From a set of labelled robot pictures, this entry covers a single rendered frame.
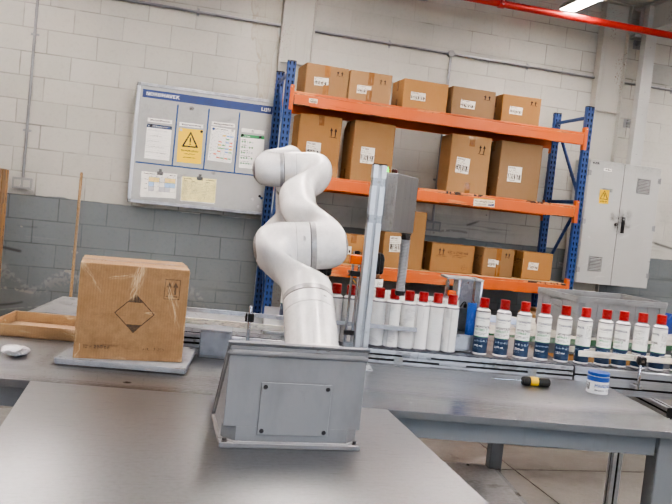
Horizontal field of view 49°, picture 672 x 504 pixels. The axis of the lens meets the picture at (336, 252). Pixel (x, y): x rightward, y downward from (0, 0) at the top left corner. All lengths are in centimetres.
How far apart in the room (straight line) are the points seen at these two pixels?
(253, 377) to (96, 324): 75
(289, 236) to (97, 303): 64
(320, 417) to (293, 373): 11
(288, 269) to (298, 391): 32
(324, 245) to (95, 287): 70
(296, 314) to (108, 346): 71
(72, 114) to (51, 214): 87
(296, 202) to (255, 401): 61
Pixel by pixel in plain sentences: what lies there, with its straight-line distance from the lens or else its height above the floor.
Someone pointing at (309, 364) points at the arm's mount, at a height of 101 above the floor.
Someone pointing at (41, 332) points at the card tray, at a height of 85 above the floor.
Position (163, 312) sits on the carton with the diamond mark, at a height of 99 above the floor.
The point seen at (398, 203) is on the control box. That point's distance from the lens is 242.
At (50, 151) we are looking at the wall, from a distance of 682.
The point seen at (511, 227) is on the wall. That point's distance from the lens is 760.
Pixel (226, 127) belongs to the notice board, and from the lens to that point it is 669.
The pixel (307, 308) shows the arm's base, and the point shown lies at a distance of 166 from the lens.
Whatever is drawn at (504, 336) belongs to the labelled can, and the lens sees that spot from 269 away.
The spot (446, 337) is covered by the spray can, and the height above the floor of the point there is 94.
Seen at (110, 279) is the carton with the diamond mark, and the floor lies 108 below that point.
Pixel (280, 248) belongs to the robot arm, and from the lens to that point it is 177.
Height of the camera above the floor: 133
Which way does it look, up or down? 3 degrees down
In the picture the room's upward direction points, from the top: 6 degrees clockwise
